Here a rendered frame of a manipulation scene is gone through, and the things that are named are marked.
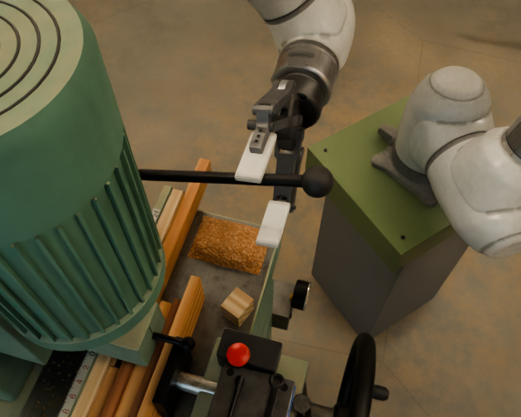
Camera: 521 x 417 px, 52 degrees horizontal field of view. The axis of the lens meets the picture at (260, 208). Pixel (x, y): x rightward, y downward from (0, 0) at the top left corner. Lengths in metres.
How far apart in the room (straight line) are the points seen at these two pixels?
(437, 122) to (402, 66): 1.51
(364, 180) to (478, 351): 0.85
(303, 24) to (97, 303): 0.48
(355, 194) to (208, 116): 1.19
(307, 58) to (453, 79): 0.44
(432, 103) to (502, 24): 1.91
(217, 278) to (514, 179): 0.52
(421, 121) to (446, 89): 0.08
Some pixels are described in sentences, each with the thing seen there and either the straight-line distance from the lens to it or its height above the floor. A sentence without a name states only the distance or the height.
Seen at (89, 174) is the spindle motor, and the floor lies 1.40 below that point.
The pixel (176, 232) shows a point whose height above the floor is 0.94.
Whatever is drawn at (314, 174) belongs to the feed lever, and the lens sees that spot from 0.56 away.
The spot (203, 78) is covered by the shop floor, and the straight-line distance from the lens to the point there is 2.47.
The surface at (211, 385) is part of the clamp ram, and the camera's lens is 0.76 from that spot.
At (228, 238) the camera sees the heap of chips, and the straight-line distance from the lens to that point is 0.88.
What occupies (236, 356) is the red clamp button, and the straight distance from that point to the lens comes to 0.70.
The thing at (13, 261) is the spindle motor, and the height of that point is 1.35.
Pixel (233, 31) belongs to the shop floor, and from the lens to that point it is 2.70.
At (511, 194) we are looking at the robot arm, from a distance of 1.00.
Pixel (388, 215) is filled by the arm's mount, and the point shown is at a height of 0.69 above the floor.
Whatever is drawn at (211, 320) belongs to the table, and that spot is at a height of 0.90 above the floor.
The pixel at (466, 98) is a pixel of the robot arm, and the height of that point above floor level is 0.96.
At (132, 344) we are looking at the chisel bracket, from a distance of 0.71.
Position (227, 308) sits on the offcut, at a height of 0.94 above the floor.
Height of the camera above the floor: 1.69
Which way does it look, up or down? 57 degrees down
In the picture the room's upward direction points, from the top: straight up
